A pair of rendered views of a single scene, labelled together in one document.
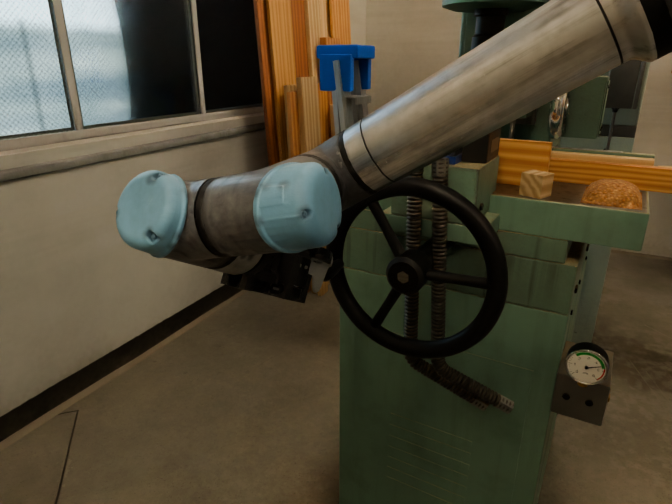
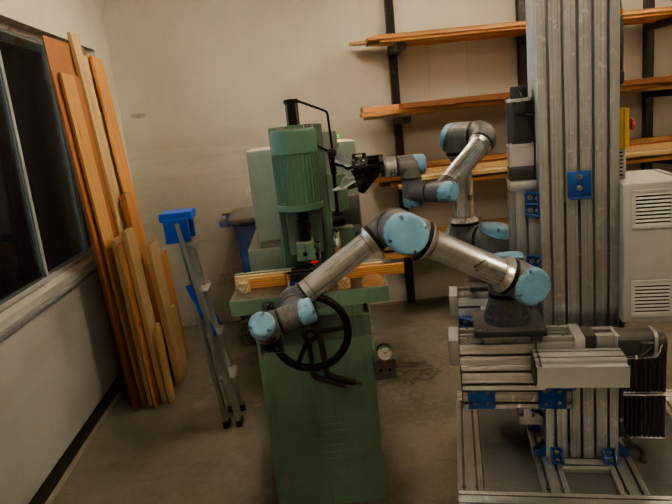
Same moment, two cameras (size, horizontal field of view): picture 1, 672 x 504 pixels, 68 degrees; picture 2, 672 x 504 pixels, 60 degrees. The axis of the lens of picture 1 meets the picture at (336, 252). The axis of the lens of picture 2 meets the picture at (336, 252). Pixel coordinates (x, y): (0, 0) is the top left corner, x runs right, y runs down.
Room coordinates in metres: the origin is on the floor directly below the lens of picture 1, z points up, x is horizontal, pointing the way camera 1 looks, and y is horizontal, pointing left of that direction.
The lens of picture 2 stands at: (-1.05, 0.74, 1.52)
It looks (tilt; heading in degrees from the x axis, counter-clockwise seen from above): 13 degrees down; 330
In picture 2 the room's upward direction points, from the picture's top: 6 degrees counter-clockwise
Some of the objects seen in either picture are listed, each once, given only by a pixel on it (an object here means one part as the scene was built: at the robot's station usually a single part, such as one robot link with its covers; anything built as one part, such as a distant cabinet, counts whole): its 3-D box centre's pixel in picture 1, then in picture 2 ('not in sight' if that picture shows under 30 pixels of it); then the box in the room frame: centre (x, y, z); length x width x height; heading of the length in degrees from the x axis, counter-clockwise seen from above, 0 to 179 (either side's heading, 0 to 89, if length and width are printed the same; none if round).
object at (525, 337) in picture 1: (465, 371); (323, 393); (1.10, -0.34, 0.36); 0.58 x 0.45 x 0.71; 150
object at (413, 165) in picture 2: not in sight; (410, 165); (0.69, -0.60, 1.33); 0.11 x 0.08 x 0.09; 60
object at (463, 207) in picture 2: not in sight; (463, 188); (0.79, -0.94, 1.19); 0.15 x 0.12 x 0.55; 16
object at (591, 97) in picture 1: (580, 106); (344, 239); (1.07, -0.51, 1.02); 0.09 x 0.07 x 0.12; 60
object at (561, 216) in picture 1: (458, 198); (310, 296); (0.90, -0.23, 0.87); 0.61 x 0.30 x 0.06; 60
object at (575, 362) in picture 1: (586, 367); (384, 353); (0.68, -0.40, 0.65); 0.06 x 0.04 x 0.08; 60
